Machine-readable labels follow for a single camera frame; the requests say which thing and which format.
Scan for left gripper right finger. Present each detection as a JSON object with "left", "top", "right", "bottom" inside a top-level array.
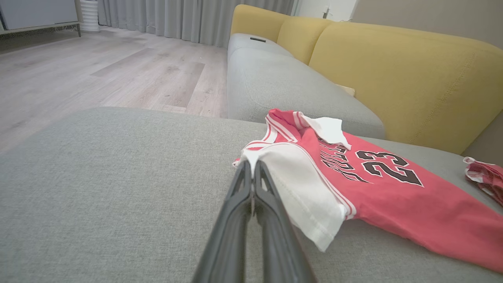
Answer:
[{"left": 254, "top": 160, "right": 317, "bottom": 283}]

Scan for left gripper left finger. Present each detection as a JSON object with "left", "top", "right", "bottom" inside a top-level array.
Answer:
[{"left": 191, "top": 160, "right": 253, "bottom": 283}]

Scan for red number 23 jersey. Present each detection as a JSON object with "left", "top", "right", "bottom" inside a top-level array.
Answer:
[{"left": 232, "top": 108, "right": 503, "bottom": 274}]

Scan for red shorts with white hems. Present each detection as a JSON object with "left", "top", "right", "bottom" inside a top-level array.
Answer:
[{"left": 463, "top": 156, "right": 503, "bottom": 207}]

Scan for grey sofa chaise seat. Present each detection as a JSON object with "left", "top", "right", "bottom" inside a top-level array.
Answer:
[{"left": 0, "top": 107, "right": 503, "bottom": 283}]

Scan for grey sofa seat cushion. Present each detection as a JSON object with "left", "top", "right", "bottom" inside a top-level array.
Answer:
[{"left": 227, "top": 33, "right": 386, "bottom": 140}]

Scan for large yellow sofa back cushion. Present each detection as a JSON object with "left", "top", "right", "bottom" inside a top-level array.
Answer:
[{"left": 308, "top": 22, "right": 503, "bottom": 155}]

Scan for grey curtain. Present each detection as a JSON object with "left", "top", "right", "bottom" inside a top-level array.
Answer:
[{"left": 97, "top": 0, "right": 295, "bottom": 49}]

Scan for white ribbed cylinder appliance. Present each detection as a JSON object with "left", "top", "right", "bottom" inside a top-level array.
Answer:
[{"left": 80, "top": 0, "right": 101, "bottom": 33}]

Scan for grey white cabinet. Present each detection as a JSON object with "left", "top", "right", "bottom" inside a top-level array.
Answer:
[{"left": 0, "top": 0, "right": 82, "bottom": 39}]

